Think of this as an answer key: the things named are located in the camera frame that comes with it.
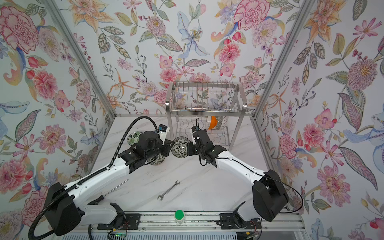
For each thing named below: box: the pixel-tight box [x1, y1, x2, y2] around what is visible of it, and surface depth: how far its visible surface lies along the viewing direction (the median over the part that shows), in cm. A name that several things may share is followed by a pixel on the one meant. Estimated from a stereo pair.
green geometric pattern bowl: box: [216, 116, 229, 130], surface depth 106 cm
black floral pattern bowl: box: [171, 136, 191, 159], surface depth 85 cm
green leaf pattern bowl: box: [127, 131, 143, 145], surface depth 106 cm
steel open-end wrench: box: [157, 180, 181, 201], surface depth 86 cm
